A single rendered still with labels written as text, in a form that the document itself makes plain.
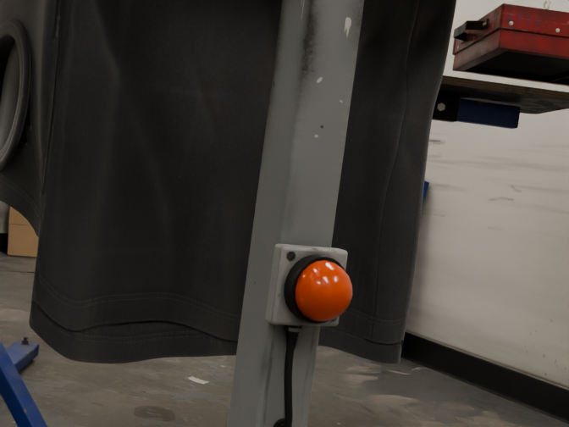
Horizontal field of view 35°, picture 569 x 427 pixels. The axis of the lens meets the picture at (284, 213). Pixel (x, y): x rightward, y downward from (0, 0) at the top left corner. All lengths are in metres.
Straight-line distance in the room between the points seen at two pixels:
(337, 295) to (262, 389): 0.08
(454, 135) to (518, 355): 0.91
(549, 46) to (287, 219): 1.41
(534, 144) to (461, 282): 0.62
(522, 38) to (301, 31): 1.36
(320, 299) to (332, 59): 0.15
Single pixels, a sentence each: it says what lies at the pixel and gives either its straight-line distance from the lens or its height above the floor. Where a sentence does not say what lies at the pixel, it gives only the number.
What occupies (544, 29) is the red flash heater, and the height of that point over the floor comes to 1.06.
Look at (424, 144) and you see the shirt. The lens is 1.00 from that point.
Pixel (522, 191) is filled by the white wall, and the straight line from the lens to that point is 3.38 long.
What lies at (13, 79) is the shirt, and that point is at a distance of 0.91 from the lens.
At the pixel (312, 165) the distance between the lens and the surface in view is 0.57.
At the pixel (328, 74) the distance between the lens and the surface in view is 0.58.
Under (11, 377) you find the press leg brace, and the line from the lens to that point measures 2.06.
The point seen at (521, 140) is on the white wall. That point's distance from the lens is 3.41.
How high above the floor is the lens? 0.72
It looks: 3 degrees down
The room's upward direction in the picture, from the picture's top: 8 degrees clockwise
